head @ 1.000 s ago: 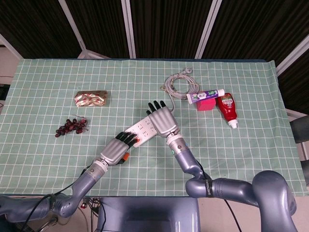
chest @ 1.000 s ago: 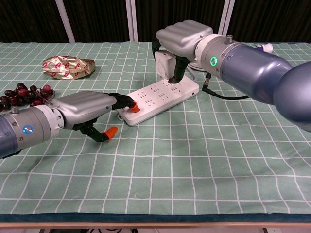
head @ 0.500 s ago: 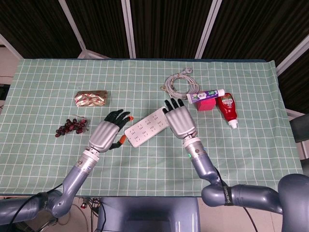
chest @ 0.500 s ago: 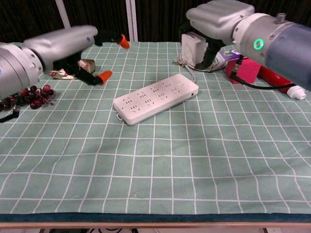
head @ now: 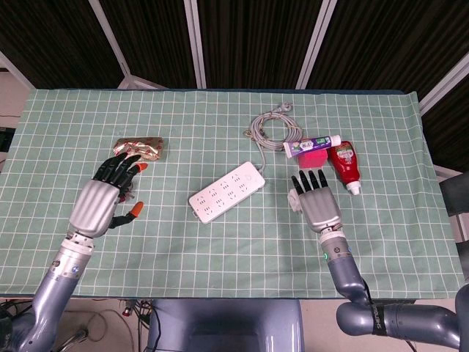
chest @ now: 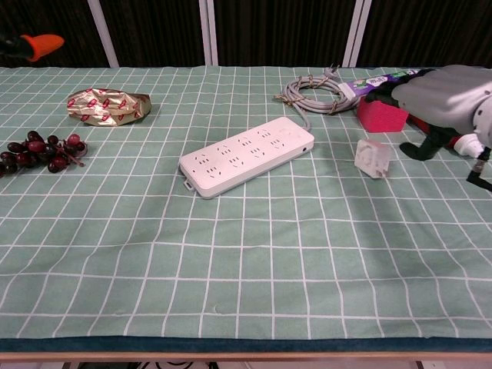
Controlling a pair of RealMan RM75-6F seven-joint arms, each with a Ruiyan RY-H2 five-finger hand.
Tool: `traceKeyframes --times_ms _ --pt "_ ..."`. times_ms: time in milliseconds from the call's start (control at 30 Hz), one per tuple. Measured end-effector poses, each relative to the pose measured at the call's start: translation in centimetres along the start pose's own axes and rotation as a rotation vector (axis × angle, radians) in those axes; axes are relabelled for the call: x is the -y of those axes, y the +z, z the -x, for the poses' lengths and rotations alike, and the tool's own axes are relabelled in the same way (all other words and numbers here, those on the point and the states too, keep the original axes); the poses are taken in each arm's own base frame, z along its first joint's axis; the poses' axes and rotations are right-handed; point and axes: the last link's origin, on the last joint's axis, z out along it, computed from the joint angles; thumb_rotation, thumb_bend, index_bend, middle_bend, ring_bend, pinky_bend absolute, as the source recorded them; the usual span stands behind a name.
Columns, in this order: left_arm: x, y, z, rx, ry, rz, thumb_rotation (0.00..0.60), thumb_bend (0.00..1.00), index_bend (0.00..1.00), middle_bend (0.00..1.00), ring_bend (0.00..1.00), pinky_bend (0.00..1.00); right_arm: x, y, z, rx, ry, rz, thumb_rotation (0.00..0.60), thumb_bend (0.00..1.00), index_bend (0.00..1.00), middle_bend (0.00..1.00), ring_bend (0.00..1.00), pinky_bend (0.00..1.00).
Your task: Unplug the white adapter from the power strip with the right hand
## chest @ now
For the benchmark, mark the dark red grape bunch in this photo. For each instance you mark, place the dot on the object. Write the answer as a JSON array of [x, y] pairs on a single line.
[[36, 150]]

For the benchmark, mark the white power strip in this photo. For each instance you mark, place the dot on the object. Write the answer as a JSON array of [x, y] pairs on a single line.
[[238, 157]]

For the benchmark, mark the white frame post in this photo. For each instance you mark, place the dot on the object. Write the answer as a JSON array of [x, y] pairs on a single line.
[[356, 32], [103, 34], [208, 32]]

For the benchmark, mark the pink cube sponge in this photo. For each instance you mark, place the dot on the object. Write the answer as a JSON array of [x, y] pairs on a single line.
[[380, 115]]

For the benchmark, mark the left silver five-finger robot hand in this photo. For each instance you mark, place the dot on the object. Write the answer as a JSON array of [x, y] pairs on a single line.
[[42, 44]]

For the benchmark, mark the purple toothpaste tube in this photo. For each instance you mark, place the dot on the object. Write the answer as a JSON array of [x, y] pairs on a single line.
[[365, 83]]

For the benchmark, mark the gold crumpled snack wrapper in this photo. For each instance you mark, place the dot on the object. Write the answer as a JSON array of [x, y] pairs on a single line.
[[107, 107]]

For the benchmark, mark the dark teal under cloth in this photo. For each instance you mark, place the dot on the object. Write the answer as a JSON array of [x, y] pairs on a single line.
[[246, 345]]

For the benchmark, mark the green checked tablecloth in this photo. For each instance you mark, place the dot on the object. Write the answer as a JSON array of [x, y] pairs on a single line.
[[246, 261]]

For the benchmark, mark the red ketchup bottle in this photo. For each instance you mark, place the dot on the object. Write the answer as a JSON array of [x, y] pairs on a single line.
[[467, 145]]

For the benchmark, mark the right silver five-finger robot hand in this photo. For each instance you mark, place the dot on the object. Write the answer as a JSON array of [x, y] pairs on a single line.
[[442, 100]]

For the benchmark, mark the white plug adapter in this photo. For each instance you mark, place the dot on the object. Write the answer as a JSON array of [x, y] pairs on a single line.
[[372, 158]]

